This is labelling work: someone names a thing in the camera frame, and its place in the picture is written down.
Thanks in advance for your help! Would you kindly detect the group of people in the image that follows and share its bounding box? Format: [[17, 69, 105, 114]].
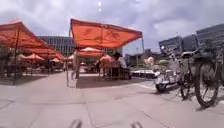
[[94, 51, 133, 81]]

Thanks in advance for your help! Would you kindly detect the low building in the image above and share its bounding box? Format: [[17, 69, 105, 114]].
[[123, 48, 161, 67]]

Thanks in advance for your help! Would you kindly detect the white scooter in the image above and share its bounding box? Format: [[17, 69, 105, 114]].
[[153, 46, 183, 94]]

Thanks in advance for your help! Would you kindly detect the grey building with windows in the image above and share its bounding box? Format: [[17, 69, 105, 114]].
[[37, 35, 76, 57]]

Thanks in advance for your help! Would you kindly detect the dark glass building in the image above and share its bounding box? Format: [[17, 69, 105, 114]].
[[158, 33, 200, 54]]

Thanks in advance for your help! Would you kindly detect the row of orange umbrellas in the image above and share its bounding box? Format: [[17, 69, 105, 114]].
[[18, 46, 104, 66]]

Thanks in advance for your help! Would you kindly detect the black bicycle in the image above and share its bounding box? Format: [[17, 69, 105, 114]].
[[178, 46, 224, 109]]

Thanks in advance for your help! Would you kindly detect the long orange canopy tent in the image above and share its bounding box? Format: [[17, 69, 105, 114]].
[[0, 20, 66, 86]]

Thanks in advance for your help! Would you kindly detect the tall grey building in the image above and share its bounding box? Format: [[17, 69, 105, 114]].
[[195, 23, 224, 52]]

